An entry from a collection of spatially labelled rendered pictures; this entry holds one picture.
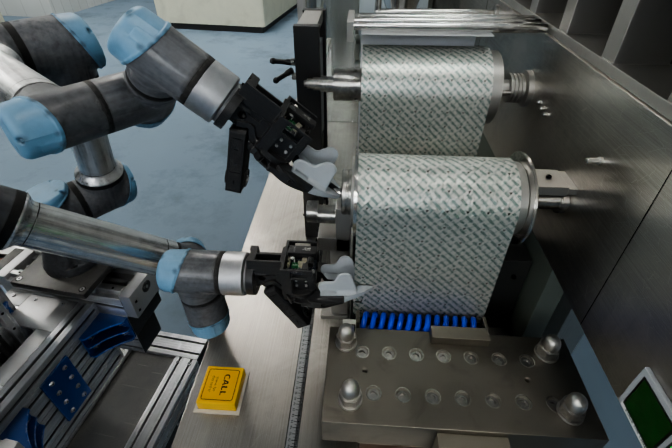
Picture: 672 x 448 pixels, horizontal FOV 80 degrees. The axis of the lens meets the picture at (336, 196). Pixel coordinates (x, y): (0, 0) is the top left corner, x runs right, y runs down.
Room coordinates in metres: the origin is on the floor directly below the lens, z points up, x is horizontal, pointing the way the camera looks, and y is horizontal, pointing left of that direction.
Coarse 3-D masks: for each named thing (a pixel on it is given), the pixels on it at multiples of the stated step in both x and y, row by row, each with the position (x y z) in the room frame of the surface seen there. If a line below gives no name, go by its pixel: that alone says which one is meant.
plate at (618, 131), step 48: (480, 0) 1.22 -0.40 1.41; (528, 48) 0.80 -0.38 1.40; (576, 96) 0.57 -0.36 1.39; (624, 96) 0.47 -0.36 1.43; (528, 144) 0.68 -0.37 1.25; (576, 144) 0.53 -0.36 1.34; (624, 144) 0.43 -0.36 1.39; (624, 192) 0.39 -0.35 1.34; (576, 240) 0.43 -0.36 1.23; (624, 240) 0.36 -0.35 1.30; (576, 288) 0.39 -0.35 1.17; (624, 288) 0.32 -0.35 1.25; (624, 336) 0.28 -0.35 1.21; (624, 384) 0.25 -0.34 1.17
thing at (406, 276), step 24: (360, 240) 0.46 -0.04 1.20; (384, 240) 0.46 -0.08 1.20; (360, 264) 0.46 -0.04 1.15; (384, 264) 0.46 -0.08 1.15; (408, 264) 0.46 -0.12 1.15; (432, 264) 0.45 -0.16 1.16; (456, 264) 0.45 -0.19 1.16; (480, 264) 0.45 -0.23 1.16; (384, 288) 0.46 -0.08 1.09; (408, 288) 0.46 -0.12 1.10; (432, 288) 0.45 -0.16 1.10; (456, 288) 0.45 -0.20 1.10; (480, 288) 0.45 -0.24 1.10; (360, 312) 0.46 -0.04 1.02; (408, 312) 0.46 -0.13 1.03; (432, 312) 0.45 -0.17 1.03; (456, 312) 0.45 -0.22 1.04; (480, 312) 0.45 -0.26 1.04
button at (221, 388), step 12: (216, 372) 0.40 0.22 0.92; (228, 372) 0.40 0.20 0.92; (240, 372) 0.40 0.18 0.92; (204, 384) 0.38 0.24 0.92; (216, 384) 0.38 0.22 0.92; (228, 384) 0.38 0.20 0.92; (240, 384) 0.38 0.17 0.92; (204, 396) 0.36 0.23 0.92; (216, 396) 0.36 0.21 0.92; (228, 396) 0.36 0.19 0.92; (204, 408) 0.35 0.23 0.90; (216, 408) 0.34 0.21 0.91; (228, 408) 0.34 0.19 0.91
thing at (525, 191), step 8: (352, 160) 0.53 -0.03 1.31; (352, 168) 0.51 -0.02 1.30; (520, 168) 0.51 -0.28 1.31; (352, 176) 0.50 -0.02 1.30; (520, 176) 0.49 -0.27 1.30; (352, 184) 0.49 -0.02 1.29; (528, 184) 0.48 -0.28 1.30; (352, 192) 0.48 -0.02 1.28; (528, 192) 0.47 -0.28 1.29; (352, 200) 0.47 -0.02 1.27; (528, 200) 0.46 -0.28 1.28; (352, 208) 0.47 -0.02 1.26; (520, 208) 0.46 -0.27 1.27; (528, 208) 0.46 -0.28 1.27; (352, 216) 0.47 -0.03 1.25; (520, 216) 0.45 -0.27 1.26; (352, 224) 0.47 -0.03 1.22; (520, 224) 0.45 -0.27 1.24
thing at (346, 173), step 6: (342, 174) 0.52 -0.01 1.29; (348, 174) 0.52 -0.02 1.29; (342, 180) 0.51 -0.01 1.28; (348, 180) 0.51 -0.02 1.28; (342, 186) 0.50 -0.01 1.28; (348, 186) 0.50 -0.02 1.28; (342, 192) 0.49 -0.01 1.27; (348, 192) 0.49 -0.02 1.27; (342, 198) 0.49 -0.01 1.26; (348, 198) 0.49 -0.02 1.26; (342, 204) 0.49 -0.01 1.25; (348, 204) 0.49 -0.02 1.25; (342, 210) 0.49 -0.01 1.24; (348, 210) 0.49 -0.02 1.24
